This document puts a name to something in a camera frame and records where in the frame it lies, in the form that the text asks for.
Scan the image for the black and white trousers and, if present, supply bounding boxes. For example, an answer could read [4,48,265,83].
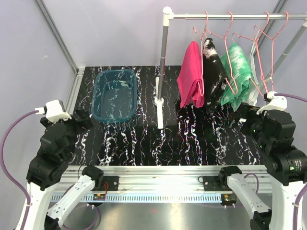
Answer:
[203,38,227,111]

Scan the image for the pink wire hanger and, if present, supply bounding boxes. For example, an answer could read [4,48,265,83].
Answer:
[231,12,271,96]
[255,11,289,93]
[193,11,209,96]
[204,11,238,95]

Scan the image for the pink trousers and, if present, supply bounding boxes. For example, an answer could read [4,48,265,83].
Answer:
[177,41,204,108]

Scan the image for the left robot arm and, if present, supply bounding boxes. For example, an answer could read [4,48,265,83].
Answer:
[16,109,104,230]

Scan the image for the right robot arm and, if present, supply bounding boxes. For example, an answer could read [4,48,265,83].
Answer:
[217,103,307,230]

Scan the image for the green and white trousers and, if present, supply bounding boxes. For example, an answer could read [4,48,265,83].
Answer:
[220,43,252,111]

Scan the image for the white garment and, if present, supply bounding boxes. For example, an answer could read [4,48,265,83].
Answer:
[246,42,259,106]

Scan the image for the teal transparent plastic bin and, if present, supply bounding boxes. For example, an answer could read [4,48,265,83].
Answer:
[91,69,138,123]

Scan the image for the metal clothes rack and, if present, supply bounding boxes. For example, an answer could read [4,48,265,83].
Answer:
[154,6,307,129]

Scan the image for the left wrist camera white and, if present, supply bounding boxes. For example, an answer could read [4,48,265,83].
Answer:
[35,100,72,123]

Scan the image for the aluminium mounting rail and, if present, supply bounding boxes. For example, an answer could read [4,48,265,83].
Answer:
[51,165,272,203]

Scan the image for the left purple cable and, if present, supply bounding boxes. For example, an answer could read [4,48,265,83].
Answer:
[0,110,44,230]

